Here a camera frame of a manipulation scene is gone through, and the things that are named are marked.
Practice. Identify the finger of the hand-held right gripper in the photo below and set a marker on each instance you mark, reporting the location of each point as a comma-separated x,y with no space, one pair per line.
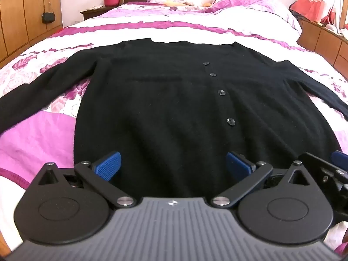
339,157

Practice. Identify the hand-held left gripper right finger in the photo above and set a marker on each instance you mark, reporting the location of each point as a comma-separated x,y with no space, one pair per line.
239,165

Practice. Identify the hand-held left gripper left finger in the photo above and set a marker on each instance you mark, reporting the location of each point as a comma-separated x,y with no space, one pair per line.
108,166

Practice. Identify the black button cardigan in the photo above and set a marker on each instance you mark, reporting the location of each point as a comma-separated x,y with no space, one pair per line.
163,100

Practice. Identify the wooden window cabinet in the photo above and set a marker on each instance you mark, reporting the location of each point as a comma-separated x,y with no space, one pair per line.
326,43

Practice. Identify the purple floral bedspread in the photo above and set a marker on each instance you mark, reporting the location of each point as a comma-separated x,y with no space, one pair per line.
190,30

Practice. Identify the dark wooden nightstand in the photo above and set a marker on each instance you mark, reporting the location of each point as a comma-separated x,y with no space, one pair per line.
93,12

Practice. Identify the red and white curtain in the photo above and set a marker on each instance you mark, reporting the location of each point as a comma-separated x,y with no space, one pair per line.
320,0

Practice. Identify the small black hanging pouch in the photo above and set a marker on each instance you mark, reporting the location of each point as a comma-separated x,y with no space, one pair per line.
48,18

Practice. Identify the purple crinkled pillow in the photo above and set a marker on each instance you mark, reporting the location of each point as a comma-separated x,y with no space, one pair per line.
239,0

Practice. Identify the orange and white plush toy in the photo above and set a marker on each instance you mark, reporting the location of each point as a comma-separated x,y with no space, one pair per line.
171,3

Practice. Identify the light wooden wardrobe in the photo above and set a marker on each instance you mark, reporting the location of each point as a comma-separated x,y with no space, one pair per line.
24,8

